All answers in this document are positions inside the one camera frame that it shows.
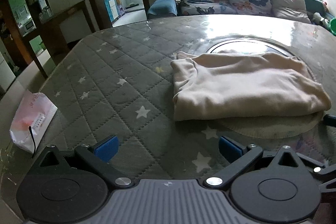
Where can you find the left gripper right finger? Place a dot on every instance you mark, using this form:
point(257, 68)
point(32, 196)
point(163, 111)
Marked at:
point(240, 160)

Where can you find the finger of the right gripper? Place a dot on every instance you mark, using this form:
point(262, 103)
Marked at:
point(329, 120)

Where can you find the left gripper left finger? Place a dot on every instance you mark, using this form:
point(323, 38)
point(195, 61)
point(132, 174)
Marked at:
point(86, 166)

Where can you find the beige cloth garment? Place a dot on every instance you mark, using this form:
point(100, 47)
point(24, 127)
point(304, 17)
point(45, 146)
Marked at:
point(215, 86)

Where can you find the white pink storage bag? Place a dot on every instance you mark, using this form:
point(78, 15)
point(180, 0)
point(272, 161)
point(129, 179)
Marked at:
point(31, 120)

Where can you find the grey quilted star table cover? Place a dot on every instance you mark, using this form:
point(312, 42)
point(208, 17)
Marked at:
point(119, 81)

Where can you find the green plastic cup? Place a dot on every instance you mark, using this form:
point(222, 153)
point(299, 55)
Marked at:
point(332, 26)

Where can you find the white refrigerator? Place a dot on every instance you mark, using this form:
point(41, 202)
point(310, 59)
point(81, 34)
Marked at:
point(6, 75)

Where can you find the beige pillow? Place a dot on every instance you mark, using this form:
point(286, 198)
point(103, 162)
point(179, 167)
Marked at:
point(291, 10)

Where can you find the dark wooden side table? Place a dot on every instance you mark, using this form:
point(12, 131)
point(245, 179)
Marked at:
point(60, 34)

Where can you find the blue white cabinet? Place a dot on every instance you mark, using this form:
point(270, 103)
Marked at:
point(115, 9)

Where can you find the blue sofa bed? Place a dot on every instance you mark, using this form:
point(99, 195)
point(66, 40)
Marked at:
point(317, 13)

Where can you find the blue folded towel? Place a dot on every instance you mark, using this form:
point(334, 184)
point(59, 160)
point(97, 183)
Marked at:
point(162, 9)

